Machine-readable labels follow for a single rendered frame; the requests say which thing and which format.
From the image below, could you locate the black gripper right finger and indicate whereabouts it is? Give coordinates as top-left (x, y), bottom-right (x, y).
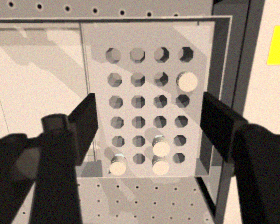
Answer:
top-left (200, 91), bottom-right (280, 224)

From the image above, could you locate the beige perforated base plate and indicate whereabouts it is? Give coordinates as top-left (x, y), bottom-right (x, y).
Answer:
top-left (0, 0), bottom-right (214, 224)

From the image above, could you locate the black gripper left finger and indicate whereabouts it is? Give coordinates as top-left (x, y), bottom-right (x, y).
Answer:
top-left (0, 93), bottom-right (98, 224)

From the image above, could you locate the beige block with round holes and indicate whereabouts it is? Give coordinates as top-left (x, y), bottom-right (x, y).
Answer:
top-left (89, 26), bottom-right (211, 177)

